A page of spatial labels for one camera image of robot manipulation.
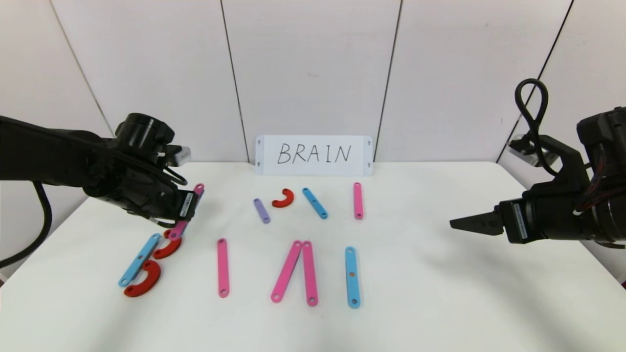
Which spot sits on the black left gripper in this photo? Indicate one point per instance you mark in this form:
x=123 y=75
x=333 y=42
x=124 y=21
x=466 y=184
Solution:
x=186 y=206

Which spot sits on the purple short bar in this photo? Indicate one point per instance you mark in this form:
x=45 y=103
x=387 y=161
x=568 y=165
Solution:
x=261 y=211

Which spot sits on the black and orange left arm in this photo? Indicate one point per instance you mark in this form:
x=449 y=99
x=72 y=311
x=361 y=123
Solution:
x=49 y=151

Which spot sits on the white sign reading BRAIN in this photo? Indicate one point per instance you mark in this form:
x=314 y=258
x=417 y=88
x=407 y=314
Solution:
x=352 y=166

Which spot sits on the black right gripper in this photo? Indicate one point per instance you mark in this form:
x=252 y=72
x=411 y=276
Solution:
x=514 y=221

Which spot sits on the light blue three-hole bar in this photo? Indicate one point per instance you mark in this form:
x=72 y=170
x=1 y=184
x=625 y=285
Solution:
x=315 y=203
x=139 y=260
x=352 y=288

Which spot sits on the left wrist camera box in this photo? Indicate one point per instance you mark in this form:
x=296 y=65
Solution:
x=180 y=155

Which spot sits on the pink two-hole bar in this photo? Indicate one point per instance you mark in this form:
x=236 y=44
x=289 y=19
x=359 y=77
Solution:
x=309 y=274
x=223 y=269
x=287 y=271
x=178 y=230
x=358 y=200

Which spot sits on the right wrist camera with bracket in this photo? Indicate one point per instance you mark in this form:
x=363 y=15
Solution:
x=567 y=161

